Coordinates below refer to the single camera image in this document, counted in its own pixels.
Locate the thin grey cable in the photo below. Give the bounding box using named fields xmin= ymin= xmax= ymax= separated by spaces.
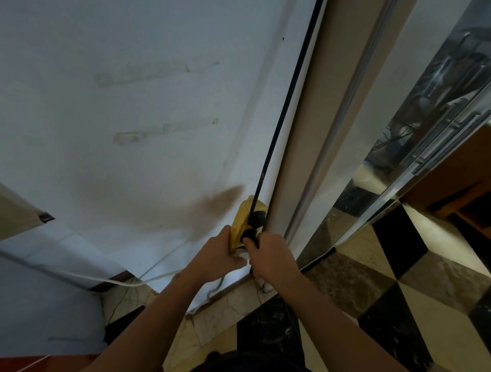
xmin=206 ymin=275 xmax=228 ymax=301

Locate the person's right forearm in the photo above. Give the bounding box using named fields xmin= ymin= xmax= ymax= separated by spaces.
xmin=275 ymin=269 xmax=408 ymax=372

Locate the steel framed glass door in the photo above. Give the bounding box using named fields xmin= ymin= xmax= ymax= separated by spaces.
xmin=286 ymin=0 xmax=491 ymax=271

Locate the brown wooden furniture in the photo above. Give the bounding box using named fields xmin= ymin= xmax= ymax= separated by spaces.
xmin=402 ymin=124 xmax=491 ymax=240

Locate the beige board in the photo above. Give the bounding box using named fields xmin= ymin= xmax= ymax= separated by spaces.
xmin=0 ymin=183 xmax=55 ymax=242

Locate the black cable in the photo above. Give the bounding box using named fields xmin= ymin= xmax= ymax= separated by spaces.
xmin=249 ymin=0 xmax=325 ymax=216

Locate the beige door frame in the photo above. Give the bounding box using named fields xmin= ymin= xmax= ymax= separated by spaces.
xmin=264 ymin=0 xmax=419 ymax=246

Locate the person's right hand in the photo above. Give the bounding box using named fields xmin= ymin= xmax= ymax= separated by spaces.
xmin=242 ymin=231 xmax=302 ymax=289

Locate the person's left forearm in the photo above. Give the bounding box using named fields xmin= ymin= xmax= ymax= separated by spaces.
xmin=81 ymin=268 xmax=201 ymax=372

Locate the white cable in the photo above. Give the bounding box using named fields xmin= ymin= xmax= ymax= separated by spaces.
xmin=0 ymin=248 xmax=184 ymax=288

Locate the yellow power strip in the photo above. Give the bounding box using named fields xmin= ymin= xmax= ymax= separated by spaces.
xmin=229 ymin=195 xmax=269 ymax=255

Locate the person's left hand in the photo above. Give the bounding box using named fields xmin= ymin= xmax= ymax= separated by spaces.
xmin=183 ymin=225 xmax=248 ymax=284

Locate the steel door handle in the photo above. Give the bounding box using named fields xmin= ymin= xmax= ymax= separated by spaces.
xmin=411 ymin=110 xmax=491 ymax=176

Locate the person's black clothing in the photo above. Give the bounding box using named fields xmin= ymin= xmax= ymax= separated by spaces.
xmin=191 ymin=351 xmax=310 ymax=372

